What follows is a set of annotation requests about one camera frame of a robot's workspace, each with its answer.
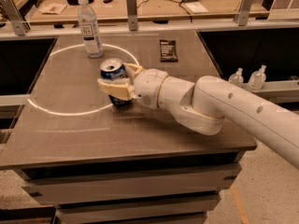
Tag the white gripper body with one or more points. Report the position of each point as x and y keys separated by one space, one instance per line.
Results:
x=149 y=88

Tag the middle metal bracket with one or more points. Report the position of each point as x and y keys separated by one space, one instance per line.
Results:
x=132 y=15

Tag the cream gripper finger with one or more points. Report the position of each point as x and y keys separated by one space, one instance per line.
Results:
x=132 y=71
x=122 y=88

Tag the grey drawer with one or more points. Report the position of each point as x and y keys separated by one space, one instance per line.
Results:
x=100 y=188
x=157 y=210

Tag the white paper sheet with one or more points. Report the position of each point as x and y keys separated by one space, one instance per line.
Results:
x=196 y=7

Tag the black round object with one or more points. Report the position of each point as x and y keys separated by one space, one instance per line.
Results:
x=75 y=2

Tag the black rxbar chocolate wrapper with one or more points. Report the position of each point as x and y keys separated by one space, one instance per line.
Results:
x=168 y=51

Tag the clear water bottle white cap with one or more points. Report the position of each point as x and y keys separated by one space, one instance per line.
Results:
x=88 y=25

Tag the left metal bracket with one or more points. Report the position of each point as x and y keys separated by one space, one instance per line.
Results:
x=19 y=24

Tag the right metal bracket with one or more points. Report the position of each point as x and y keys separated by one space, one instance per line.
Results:
x=242 y=15

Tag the blue pepsi can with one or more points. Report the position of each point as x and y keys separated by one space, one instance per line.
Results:
x=113 y=69

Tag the left clear sanitizer bottle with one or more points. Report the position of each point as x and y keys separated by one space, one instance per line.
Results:
x=237 y=78

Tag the small black device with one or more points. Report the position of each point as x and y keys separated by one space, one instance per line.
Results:
x=107 y=1

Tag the grey lower drawer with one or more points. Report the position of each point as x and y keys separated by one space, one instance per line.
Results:
x=157 y=210

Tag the metal bracket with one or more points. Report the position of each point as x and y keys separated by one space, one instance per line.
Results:
x=19 y=24
x=242 y=15
x=132 y=15

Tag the brown paper packet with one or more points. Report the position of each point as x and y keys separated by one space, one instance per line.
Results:
x=53 y=9

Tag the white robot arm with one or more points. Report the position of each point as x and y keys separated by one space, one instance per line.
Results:
x=202 y=106

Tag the right clear sanitizer bottle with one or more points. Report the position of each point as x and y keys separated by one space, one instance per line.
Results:
x=257 y=78

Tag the clear sanitizer bottle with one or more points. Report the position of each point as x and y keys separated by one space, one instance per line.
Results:
x=237 y=78
x=257 y=78

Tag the grey upper drawer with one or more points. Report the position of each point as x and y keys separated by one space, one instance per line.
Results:
x=100 y=188

